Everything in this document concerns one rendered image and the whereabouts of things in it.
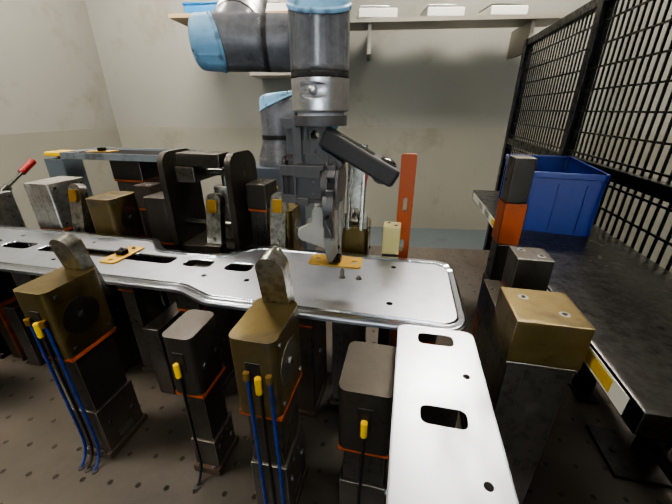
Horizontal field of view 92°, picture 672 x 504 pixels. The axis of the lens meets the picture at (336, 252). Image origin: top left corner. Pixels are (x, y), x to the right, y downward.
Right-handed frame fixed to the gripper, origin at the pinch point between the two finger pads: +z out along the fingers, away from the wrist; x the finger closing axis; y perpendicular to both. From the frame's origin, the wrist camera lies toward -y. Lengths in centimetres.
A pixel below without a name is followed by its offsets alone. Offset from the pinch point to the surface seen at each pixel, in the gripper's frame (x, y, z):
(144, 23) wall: -292, 258, -98
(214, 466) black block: 15.1, 18.1, 35.4
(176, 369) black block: 16.3, 19.6, 12.9
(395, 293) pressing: -1.2, -9.8, 7.1
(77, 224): -17, 71, 6
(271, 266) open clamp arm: 13.4, 5.1, -3.4
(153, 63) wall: -293, 256, -64
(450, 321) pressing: 5.0, -17.8, 7.1
